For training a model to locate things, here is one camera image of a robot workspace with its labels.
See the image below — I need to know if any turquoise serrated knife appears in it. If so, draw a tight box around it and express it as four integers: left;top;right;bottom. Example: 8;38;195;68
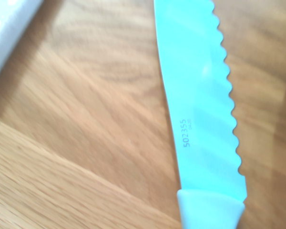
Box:
153;0;247;229

